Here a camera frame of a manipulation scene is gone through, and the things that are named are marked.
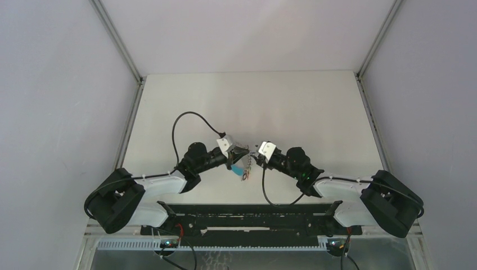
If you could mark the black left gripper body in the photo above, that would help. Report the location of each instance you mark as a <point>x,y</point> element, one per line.
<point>212,160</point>

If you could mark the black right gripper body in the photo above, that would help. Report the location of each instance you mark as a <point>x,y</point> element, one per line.
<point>279,163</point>

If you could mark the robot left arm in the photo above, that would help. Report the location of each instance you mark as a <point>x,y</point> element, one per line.
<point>124,200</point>

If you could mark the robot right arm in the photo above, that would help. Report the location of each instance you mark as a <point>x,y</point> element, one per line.
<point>378,200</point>

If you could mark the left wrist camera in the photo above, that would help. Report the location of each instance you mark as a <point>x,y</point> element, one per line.
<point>226,145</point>

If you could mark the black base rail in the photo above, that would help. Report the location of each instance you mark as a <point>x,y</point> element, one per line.
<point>251,225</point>

